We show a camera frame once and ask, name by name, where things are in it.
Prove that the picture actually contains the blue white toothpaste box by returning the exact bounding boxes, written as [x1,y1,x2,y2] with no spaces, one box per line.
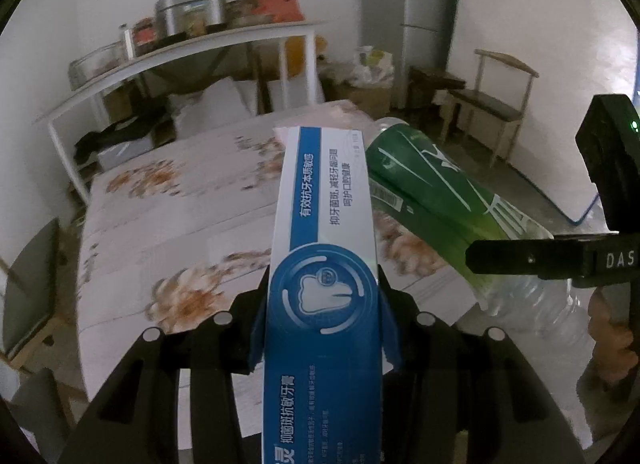
[259,125,390,464]

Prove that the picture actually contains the person's right hand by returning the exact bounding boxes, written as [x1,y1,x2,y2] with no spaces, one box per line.
[586,288,640,397]

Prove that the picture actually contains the red plastic bag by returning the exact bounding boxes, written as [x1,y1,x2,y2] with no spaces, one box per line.
[225,0,307,26]

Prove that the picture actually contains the grey refrigerator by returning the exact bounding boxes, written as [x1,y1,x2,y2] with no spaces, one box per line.
[361,0,459,111]

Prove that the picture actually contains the black cloth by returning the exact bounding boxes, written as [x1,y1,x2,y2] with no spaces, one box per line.
[74,115,168,166]

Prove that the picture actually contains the white framed shelf desk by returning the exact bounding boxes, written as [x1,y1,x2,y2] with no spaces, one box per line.
[32,19,332,206]

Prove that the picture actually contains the white pillow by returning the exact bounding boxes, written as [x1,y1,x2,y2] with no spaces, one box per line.
[166,75,257,137]

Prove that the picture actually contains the dark wooden stool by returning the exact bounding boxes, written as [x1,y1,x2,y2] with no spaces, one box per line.
[409,65,467,111]

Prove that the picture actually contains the steel pot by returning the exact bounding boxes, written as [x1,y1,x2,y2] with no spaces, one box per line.
[154,0,229,38]

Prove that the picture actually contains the flat white box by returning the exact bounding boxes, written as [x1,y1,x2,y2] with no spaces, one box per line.
[96,138,157,171]

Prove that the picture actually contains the wooden chair dark seat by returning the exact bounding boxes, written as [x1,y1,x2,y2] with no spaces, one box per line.
[439,48,542,171]

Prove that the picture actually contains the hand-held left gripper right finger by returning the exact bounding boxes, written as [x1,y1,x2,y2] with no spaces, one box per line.
[375,264,587,464]

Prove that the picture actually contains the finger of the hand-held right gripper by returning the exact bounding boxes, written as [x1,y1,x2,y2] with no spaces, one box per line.
[465,236,597,281]

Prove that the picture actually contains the clear bottle green label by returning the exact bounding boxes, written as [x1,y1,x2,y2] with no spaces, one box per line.
[364,116,598,351]

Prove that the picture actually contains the white plastic bag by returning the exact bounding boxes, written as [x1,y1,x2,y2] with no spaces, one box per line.
[350,45,397,88]

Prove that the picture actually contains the orange plastic bag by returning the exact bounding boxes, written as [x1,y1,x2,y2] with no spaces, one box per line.
[286,35,329,64]

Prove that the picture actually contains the cardboard box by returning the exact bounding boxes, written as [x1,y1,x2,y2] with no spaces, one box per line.
[334,80,394,118]

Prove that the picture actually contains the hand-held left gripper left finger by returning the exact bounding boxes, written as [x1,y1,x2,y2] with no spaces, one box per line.
[60,264,273,464]

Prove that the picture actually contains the glass container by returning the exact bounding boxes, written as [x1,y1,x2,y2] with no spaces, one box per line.
[67,43,127,91]

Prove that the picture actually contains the dark cushioned chair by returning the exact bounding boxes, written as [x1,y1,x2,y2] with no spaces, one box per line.
[0,218,68,381]

